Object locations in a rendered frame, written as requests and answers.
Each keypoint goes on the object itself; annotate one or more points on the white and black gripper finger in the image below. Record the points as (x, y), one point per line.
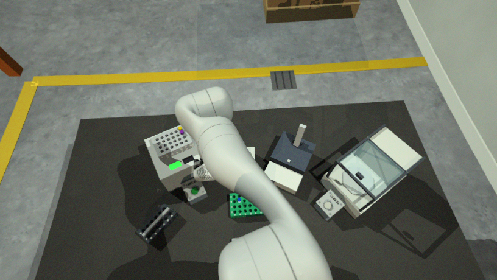
(196, 163)

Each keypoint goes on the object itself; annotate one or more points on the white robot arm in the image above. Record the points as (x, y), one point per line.
(283, 250)

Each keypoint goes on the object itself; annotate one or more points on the green tube rack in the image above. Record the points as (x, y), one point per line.
(238, 210)

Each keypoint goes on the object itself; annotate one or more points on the white benchtop mixer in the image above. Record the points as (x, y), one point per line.
(173, 156)

